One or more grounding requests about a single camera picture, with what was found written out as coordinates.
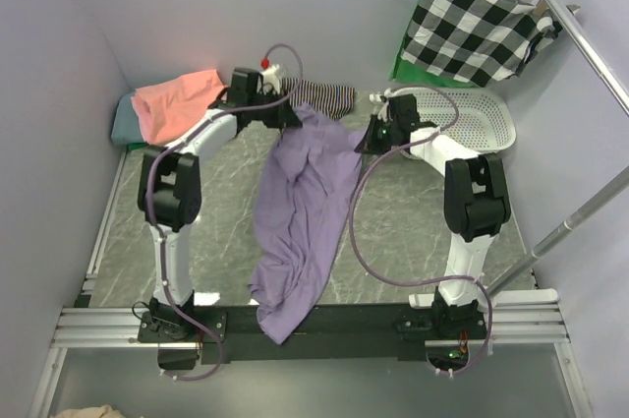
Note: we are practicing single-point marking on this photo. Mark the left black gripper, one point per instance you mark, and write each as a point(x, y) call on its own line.
point(286, 113)

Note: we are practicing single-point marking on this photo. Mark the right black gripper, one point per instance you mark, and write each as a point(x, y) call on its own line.
point(374, 136)

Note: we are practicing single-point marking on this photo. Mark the black white striped shirt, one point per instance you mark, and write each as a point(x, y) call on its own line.
point(333, 101)

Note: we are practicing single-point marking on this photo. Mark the purple t shirt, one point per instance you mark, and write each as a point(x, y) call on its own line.
point(305, 189)

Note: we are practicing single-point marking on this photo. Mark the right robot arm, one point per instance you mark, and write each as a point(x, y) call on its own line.
point(475, 200)

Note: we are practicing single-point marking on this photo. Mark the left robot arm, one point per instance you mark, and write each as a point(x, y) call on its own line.
point(170, 192)

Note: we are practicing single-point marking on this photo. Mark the white rack foot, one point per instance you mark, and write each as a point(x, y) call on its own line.
point(378, 98)

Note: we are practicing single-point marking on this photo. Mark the green hanging cloth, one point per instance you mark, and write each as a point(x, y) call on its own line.
point(405, 72)

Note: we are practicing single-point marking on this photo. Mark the pink folded t shirt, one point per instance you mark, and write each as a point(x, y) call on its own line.
point(169, 110)

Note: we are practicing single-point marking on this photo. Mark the white plastic laundry basket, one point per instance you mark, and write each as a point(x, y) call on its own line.
point(484, 123)

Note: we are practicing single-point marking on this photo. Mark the green folded t shirt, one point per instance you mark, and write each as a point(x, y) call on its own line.
point(135, 146)

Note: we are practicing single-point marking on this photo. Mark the grey-blue folded t shirt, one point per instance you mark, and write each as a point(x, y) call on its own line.
point(126, 126)

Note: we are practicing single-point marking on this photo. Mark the black white checkered cloth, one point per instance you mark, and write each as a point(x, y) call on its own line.
point(478, 41)

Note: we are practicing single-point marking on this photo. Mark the black base beam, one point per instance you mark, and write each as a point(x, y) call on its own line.
point(338, 332)

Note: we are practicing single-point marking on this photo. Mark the silver metal rack pole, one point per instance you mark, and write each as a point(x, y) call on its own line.
point(578, 36)

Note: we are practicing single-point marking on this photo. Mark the silver diagonal rack pole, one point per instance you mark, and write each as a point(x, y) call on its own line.
point(570, 224)

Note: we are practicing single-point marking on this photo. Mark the beige cloth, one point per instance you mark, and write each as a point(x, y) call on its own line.
point(103, 411)

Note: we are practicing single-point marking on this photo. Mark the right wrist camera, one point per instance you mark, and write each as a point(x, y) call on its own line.
point(383, 110)

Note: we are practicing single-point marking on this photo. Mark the aluminium rail frame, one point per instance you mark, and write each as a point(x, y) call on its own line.
point(399, 233)

